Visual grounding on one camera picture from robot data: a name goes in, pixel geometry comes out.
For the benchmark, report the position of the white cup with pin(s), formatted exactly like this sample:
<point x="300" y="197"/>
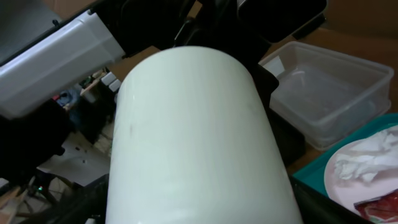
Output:
<point x="192" y="144"/>

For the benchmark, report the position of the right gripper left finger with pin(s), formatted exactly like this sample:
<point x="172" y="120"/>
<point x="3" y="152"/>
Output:
<point x="87" y="202"/>

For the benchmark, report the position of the black tray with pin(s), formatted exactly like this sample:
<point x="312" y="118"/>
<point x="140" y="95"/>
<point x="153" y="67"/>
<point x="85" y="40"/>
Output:
<point x="290" y="141"/>

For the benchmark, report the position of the large white plate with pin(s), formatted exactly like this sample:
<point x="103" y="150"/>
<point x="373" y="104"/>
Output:
<point x="348" y="192"/>

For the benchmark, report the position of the white napkin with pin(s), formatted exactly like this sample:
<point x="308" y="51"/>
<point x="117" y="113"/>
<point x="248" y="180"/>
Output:
<point x="368" y="157"/>

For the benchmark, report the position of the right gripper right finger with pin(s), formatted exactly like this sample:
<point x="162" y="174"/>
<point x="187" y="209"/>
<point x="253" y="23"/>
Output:
<point x="317" y="208"/>

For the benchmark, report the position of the red snack wrapper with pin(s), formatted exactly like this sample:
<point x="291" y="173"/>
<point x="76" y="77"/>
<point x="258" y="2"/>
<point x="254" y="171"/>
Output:
<point x="382" y="209"/>

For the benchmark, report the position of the clear plastic bin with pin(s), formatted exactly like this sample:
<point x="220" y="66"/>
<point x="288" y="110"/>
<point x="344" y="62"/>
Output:
<point x="325" y="94"/>

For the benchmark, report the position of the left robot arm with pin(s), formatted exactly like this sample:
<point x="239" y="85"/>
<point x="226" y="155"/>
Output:
<point x="62" y="59"/>

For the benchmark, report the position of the teal serving tray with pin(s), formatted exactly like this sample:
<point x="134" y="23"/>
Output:
<point x="313" y="174"/>

